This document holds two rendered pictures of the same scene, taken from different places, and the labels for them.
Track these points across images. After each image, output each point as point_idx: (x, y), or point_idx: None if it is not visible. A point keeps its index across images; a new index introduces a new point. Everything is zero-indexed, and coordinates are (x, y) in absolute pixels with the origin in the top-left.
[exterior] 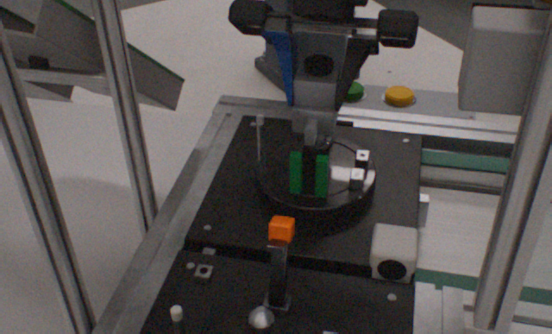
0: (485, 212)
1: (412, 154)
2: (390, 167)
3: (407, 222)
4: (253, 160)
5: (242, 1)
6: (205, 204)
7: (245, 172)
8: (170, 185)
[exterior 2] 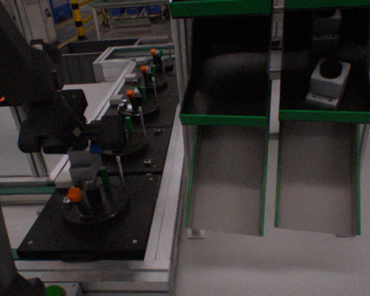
0: None
1: (32, 233)
2: (50, 222)
3: (56, 194)
4: (133, 215)
5: (114, 115)
6: (154, 188)
7: (136, 207)
8: (205, 274)
